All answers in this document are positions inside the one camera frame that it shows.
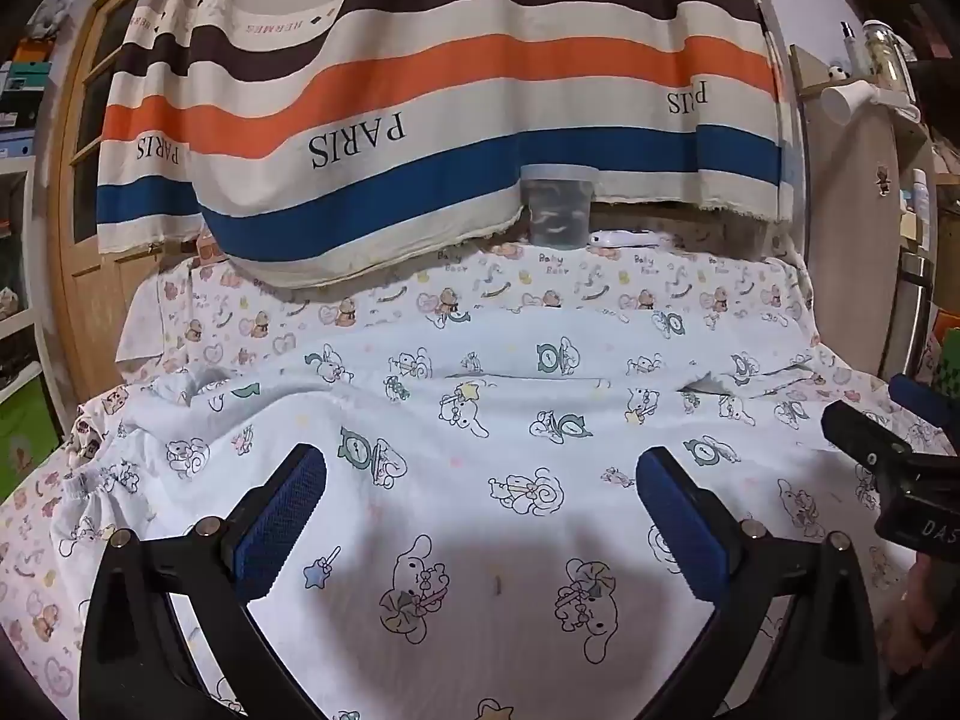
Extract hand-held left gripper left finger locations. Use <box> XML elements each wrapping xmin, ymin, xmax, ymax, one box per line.
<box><xmin>79</xmin><ymin>442</ymin><xmax>329</xmax><ymax>720</ymax></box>

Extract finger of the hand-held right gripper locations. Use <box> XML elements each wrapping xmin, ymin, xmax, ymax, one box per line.
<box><xmin>889</xmin><ymin>373</ymin><xmax>960</xmax><ymax>430</ymax></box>
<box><xmin>820</xmin><ymin>400</ymin><xmax>942</xmax><ymax>473</ymax></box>

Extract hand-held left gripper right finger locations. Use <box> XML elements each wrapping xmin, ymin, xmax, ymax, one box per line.
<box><xmin>635</xmin><ymin>446</ymin><xmax>880</xmax><ymax>720</ymax></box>

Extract white cartoon print pants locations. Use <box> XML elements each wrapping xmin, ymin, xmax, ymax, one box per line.
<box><xmin>45</xmin><ymin>305</ymin><xmax>905</xmax><ymax>720</ymax></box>

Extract person's right hand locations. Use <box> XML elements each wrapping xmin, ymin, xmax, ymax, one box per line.
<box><xmin>889</xmin><ymin>562</ymin><xmax>960</xmax><ymax>687</ymax></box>

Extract bear print blanket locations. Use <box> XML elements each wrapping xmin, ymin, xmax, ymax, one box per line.
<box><xmin>0</xmin><ymin>238</ymin><xmax>960</xmax><ymax>720</ymax></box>

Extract green storage bin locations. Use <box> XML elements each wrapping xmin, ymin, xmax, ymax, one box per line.
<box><xmin>0</xmin><ymin>373</ymin><xmax>59</xmax><ymax>500</ymax></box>

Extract white handheld device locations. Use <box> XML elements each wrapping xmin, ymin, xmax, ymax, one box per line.
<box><xmin>587</xmin><ymin>230</ymin><xmax>674</xmax><ymax>251</ymax></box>

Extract white cup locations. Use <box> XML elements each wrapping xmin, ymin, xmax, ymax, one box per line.
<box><xmin>820</xmin><ymin>81</ymin><xmax>922</xmax><ymax>125</ymax></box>

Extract clear plastic lidded container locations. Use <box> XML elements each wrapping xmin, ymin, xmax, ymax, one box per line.
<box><xmin>520</xmin><ymin>163</ymin><xmax>599</xmax><ymax>250</ymax></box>

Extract white shelf unit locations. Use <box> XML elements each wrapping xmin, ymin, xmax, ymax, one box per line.
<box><xmin>0</xmin><ymin>157</ymin><xmax>47</xmax><ymax>406</ymax></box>

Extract wooden door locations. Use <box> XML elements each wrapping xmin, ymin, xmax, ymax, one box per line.
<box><xmin>56</xmin><ymin>0</ymin><xmax>205</xmax><ymax>421</ymax></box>

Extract striped hanging cloth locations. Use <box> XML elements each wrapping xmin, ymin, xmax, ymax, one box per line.
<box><xmin>96</xmin><ymin>0</ymin><xmax>805</xmax><ymax>289</ymax></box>

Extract stack of shoe boxes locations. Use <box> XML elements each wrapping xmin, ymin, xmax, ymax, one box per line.
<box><xmin>0</xmin><ymin>37</ymin><xmax>59</xmax><ymax>160</ymax></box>

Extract grey plush toy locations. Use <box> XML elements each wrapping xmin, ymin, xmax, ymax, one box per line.
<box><xmin>28</xmin><ymin>0</ymin><xmax>68</xmax><ymax>40</ymax></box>

